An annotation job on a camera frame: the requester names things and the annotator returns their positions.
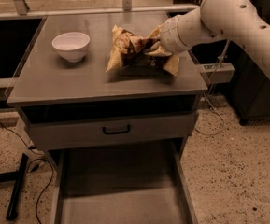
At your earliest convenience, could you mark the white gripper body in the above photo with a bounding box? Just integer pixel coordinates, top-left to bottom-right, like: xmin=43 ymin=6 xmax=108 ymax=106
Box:
xmin=160 ymin=15 xmax=191 ymax=54

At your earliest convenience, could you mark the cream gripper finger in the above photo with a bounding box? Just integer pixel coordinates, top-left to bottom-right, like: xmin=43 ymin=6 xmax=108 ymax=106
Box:
xmin=143 ymin=46 xmax=172 ymax=57
xmin=148 ymin=24 xmax=163 ymax=39

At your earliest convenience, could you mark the brown chip bag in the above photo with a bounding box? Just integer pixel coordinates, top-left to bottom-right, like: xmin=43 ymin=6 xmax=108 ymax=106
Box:
xmin=107 ymin=25 xmax=179 ymax=76

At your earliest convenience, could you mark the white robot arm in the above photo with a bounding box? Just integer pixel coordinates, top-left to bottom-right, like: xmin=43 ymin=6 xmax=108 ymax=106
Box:
xmin=146 ymin=0 xmax=270 ymax=79

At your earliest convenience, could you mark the grey drawer cabinet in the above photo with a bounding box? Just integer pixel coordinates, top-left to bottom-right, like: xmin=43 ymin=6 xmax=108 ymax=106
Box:
xmin=6 ymin=10 xmax=209 ymax=161

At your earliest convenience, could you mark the grey top drawer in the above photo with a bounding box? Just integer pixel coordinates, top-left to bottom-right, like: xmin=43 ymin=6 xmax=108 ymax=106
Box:
xmin=26 ymin=111 xmax=197 ymax=150

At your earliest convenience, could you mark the grey open middle drawer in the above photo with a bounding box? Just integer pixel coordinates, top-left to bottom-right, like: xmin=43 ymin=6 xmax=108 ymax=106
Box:
xmin=50 ymin=141 xmax=198 ymax=224

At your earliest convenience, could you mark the white ceramic bowl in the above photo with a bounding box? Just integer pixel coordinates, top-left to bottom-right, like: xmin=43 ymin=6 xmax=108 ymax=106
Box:
xmin=51 ymin=32 xmax=91 ymax=63

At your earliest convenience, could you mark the dark cabinet at right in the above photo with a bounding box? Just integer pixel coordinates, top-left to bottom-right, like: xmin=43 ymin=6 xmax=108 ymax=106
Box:
xmin=226 ymin=0 xmax=270 ymax=125

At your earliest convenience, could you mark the black metal floor stand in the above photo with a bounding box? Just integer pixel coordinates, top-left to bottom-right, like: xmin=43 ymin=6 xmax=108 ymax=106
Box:
xmin=0 ymin=154 xmax=28 ymax=221

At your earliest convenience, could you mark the grey side bracket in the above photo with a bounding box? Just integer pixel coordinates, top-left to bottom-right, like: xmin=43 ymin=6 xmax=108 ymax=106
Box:
xmin=197 ymin=63 xmax=235 ymax=85

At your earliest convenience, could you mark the black drawer handle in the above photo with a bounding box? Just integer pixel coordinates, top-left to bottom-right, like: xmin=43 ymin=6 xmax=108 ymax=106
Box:
xmin=102 ymin=124 xmax=131 ymax=135

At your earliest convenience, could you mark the white power cable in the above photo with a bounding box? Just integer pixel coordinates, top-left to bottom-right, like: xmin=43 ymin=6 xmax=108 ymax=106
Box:
xmin=193 ymin=40 xmax=232 ymax=137

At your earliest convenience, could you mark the black floor cable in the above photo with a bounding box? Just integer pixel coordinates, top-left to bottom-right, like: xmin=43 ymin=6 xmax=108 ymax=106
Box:
xmin=0 ymin=111 xmax=56 ymax=224

